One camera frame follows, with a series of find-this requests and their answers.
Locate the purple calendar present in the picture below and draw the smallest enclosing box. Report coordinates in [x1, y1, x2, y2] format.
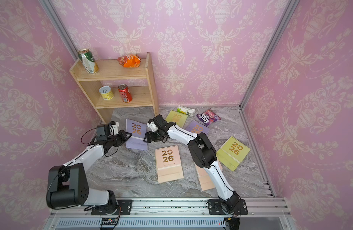
[126, 118, 148, 151]
[185, 120, 210, 135]

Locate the pink calendar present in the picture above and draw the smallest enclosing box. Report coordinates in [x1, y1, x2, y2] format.
[195, 164, 215, 191]
[155, 145, 184, 184]

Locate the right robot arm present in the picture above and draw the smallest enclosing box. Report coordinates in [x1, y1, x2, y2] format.
[144, 115, 243, 214]

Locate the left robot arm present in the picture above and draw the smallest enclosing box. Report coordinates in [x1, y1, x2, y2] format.
[46, 121, 132, 215]

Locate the green calendar back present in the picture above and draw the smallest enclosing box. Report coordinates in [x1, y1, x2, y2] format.
[165, 111, 188, 128]

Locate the green calendar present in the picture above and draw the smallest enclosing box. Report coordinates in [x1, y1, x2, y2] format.
[217, 136, 251, 172]
[165, 111, 188, 128]

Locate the green juice carton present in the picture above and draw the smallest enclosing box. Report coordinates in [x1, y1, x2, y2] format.
[177, 105, 195, 116]

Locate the wooden two-tier shelf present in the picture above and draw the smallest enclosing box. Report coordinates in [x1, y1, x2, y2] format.
[69, 52, 159, 123]

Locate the red soda can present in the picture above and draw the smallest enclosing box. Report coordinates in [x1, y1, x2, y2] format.
[118, 84, 132, 103]

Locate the purple snack bag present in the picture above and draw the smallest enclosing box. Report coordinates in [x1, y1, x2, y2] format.
[197, 109, 221, 127]

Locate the yellow tin can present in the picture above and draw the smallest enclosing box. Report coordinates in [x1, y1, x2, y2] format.
[99, 86, 114, 101]

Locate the orange snack bag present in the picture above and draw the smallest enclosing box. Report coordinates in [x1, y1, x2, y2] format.
[117, 54, 141, 68]

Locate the green calendar far right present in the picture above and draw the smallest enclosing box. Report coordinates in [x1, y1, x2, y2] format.
[217, 136, 251, 172]

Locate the black electronics box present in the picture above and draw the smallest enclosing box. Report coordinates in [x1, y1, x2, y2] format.
[100, 218, 119, 230]

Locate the green and white can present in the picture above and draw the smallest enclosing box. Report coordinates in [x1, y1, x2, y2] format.
[77, 48, 99, 74]

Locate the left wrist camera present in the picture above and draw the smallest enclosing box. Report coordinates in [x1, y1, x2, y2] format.
[108, 121, 119, 136]

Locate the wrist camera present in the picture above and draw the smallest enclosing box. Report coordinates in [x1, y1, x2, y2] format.
[108, 121, 119, 136]
[147, 120, 158, 132]

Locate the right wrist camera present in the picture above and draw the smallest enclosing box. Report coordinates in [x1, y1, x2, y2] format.
[147, 120, 158, 132]

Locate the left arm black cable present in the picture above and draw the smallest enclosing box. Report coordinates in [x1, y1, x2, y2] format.
[80, 127, 98, 145]

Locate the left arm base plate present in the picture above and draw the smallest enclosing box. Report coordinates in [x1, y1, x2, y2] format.
[91, 199, 132, 216]

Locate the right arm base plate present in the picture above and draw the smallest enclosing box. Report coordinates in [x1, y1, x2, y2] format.
[205, 199, 248, 216]

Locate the aluminium mounting rail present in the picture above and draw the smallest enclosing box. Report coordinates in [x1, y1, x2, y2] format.
[44, 197, 296, 230]

